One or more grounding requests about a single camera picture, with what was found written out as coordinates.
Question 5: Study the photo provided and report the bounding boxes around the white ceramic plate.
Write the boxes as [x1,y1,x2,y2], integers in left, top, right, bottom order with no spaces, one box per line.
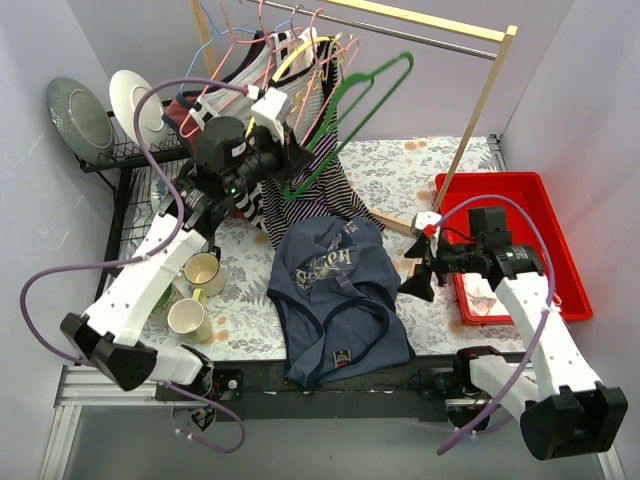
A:
[109,70,169,148]

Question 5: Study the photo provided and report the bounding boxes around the pink wire hanger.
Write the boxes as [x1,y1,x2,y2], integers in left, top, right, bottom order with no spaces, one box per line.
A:
[178,0,281,139]

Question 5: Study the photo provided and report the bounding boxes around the green plastic hanger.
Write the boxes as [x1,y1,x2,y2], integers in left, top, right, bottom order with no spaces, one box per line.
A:
[282,50,415,202]

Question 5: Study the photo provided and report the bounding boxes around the purple striped tank top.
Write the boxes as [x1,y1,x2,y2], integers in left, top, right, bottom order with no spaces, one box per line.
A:
[257,37,386,251]

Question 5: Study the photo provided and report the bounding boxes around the floral table cloth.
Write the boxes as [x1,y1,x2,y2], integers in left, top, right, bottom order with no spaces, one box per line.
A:
[199,137,524,361]

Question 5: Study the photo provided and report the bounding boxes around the wooden clothes rack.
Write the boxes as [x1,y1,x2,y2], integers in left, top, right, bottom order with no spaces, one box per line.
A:
[189,0,519,236]

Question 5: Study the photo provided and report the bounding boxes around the red plastic bin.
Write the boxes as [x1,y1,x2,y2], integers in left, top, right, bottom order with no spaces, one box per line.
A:
[434,171,595,328]

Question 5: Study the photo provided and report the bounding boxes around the maroon tank top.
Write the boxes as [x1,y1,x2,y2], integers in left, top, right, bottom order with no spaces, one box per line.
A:
[162,30,266,221]

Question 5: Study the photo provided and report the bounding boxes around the blue white ceramic cup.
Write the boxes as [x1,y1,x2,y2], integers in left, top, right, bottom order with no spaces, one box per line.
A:
[149,179,169,214]

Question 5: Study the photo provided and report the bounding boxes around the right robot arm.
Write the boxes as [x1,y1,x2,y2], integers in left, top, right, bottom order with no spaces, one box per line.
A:
[400,206,628,460]

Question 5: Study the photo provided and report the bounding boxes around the black wire dish rack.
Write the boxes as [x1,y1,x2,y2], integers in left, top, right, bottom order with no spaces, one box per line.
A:
[74,99,217,279]

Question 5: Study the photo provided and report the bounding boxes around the grey green ceramic plate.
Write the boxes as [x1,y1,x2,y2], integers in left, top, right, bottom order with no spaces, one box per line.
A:
[46,77,115,165]

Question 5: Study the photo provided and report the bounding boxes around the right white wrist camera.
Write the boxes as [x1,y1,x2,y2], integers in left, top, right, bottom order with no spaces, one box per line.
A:
[410,211,442,241]

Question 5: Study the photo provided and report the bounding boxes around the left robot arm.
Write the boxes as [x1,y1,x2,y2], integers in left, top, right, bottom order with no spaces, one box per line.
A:
[60,117,315,400]

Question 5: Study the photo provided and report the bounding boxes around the cream white mug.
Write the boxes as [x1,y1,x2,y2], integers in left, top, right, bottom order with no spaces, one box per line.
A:
[183,252,227,297]

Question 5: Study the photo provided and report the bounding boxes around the yellow plastic hanger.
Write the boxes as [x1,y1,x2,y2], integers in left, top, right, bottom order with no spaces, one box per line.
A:
[270,36,331,83]

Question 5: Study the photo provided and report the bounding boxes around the blue wire hanger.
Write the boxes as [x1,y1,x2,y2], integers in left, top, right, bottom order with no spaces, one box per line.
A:
[186,1,226,80]

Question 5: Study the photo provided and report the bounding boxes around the black white striped tank top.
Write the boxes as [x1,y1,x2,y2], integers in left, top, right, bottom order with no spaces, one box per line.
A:
[185,32,334,238]

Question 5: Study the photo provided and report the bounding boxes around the white pink cloth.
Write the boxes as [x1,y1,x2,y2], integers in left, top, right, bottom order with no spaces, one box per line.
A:
[462,273,508,316]

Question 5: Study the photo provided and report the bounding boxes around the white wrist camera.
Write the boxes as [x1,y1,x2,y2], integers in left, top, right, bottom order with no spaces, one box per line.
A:
[410,211,442,241]
[246,85,288,143]

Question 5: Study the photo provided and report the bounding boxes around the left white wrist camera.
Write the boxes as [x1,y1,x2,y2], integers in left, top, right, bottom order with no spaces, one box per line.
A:
[246,85,288,143]

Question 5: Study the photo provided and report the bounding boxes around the green interior mug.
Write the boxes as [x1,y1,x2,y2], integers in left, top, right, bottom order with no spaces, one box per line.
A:
[151,284,173,315]

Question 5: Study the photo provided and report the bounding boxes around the navy blue tank top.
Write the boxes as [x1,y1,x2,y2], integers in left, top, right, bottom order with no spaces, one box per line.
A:
[267,217,415,389]

